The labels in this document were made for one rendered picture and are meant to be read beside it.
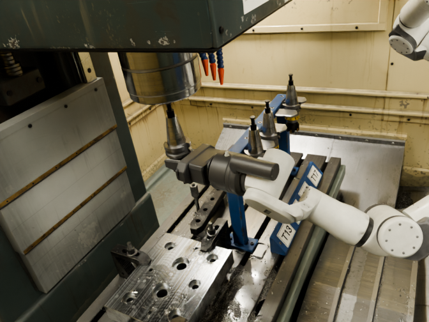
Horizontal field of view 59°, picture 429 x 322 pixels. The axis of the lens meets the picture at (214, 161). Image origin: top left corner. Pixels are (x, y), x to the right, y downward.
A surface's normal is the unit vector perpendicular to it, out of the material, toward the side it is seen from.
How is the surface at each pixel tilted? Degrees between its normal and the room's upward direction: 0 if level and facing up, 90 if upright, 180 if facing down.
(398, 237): 65
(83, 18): 90
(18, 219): 90
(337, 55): 90
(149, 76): 90
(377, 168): 24
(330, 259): 7
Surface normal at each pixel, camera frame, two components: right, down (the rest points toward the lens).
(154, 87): -0.12, 0.53
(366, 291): -0.07, -0.91
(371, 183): -0.31, -0.57
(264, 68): -0.46, 0.51
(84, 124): 0.88, 0.13
